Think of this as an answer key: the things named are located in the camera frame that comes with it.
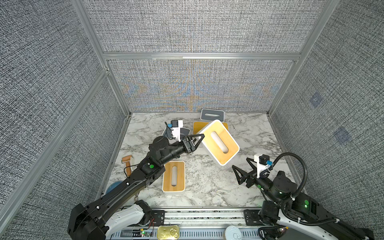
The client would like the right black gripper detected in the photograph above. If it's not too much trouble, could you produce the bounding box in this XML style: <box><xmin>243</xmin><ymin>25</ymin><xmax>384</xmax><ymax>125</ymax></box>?
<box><xmin>234</xmin><ymin>158</ymin><xmax>283</xmax><ymax>209</ymax></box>

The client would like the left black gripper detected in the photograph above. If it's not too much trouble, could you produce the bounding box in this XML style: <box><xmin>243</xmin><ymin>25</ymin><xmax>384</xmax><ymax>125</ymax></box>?
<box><xmin>159</xmin><ymin>134</ymin><xmax>203</xmax><ymax>167</ymax></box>

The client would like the yellow lid tissue box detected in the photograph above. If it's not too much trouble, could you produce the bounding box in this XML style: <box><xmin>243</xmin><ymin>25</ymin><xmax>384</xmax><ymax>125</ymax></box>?
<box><xmin>193</xmin><ymin>120</ymin><xmax>229</xmax><ymax>136</ymax></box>

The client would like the bamboo lid tissue box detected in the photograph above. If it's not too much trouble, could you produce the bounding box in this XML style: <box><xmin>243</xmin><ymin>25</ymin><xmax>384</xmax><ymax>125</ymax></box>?
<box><xmin>198</xmin><ymin>120</ymin><xmax>240</xmax><ymax>166</ymax></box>
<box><xmin>162</xmin><ymin>161</ymin><xmax>186</xmax><ymax>194</ymax></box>

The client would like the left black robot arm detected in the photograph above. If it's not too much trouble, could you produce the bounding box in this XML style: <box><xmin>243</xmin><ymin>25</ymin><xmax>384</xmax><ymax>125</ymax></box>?
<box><xmin>68</xmin><ymin>134</ymin><xmax>205</xmax><ymax>240</ymax></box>

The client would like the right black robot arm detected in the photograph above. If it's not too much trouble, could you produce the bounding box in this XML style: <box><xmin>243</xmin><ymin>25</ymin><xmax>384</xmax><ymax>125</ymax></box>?
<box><xmin>232</xmin><ymin>153</ymin><xmax>375</xmax><ymax>240</ymax></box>

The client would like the grey lid tissue box centre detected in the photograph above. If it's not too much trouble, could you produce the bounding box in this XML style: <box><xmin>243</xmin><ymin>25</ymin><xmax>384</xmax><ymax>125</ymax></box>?
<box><xmin>163</xmin><ymin>127</ymin><xmax>190</xmax><ymax>141</ymax></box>

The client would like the grey lid tissue box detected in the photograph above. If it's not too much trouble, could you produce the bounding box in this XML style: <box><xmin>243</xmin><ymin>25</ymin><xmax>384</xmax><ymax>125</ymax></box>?
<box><xmin>163</xmin><ymin>127</ymin><xmax>190</xmax><ymax>141</ymax></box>
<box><xmin>200</xmin><ymin>109</ymin><xmax>225</xmax><ymax>122</ymax></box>

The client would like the grey lid tissue box back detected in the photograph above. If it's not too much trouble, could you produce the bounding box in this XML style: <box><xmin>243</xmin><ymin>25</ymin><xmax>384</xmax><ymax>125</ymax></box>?
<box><xmin>200</xmin><ymin>109</ymin><xmax>225</xmax><ymax>122</ymax></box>

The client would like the white round lid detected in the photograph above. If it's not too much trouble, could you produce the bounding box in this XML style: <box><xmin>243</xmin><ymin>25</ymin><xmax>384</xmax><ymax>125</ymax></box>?
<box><xmin>223</xmin><ymin>226</ymin><xmax>243</xmax><ymax>240</ymax></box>

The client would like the wooden block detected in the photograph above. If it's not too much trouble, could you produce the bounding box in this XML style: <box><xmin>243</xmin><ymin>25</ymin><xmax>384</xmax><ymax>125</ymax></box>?
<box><xmin>122</xmin><ymin>155</ymin><xmax>133</xmax><ymax>177</ymax></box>

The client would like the gold sardine tin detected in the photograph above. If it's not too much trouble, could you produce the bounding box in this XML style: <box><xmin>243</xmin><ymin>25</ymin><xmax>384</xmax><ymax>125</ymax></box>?
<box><xmin>157</xmin><ymin>225</ymin><xmax>180</xmax><ymax>240</ymax></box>

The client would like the blue ceramic bowl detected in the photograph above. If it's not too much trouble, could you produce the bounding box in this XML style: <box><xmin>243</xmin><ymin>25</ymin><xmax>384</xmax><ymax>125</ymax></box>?
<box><xmin>105</xmin><ymin>181</ymin><xmax>122</xmax><ymax>194</ymax></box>

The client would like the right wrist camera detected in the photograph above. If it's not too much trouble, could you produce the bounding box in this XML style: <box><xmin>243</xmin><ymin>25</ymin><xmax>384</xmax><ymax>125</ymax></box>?
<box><xmin>254</xmin><ymin>155</ymin><xmax>273</xmax><ymax>179</ymax></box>

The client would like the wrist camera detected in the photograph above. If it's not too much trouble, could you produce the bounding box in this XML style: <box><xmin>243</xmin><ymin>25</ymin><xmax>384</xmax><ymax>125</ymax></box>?
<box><xmin>254</xmin><ymin>155</ymin><xmax>273</xmax><ymax>179</ymax></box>
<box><xmin>165</xmin><ymin>120</ymin><xmax>184</xmax><ymax>142</ymax></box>

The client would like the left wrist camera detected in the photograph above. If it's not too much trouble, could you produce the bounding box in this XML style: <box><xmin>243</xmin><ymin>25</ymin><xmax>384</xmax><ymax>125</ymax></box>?
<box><xmin>165</xmin><ymin>120</ymin><xmax>184</xmax><ymax>142</ymax></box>

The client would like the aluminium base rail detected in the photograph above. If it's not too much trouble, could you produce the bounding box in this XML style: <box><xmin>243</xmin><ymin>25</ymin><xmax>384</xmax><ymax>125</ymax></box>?
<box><xmin>107</xmin><ymin>207</ymin><xmax>264</xmax><ymax>240</ymax></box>

